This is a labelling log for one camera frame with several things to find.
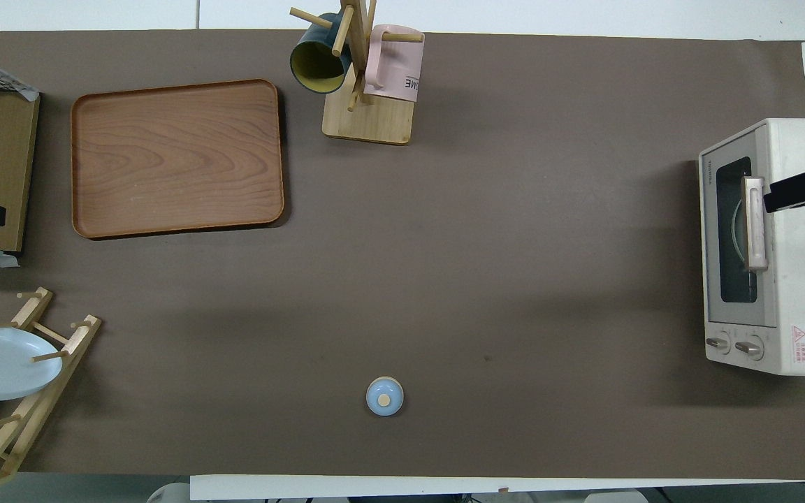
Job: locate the wooden mug tree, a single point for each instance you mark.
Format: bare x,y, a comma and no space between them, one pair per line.
367,124

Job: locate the dark green mug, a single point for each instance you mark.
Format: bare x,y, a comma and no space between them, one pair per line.
315,64

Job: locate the silver oven knob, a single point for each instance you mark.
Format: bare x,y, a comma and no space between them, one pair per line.
749,348
718,344

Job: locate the pink mug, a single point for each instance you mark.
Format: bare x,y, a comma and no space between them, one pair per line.
395,66

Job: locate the brown table mat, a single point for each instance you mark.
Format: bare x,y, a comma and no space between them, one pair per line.
444,279

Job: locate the wooden serving tray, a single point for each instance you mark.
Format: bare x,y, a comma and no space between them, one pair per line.
175,157

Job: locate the red warning sticker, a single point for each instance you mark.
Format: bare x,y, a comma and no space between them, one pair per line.
799,344

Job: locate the wooden dish rack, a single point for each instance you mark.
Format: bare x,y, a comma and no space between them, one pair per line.
32,412

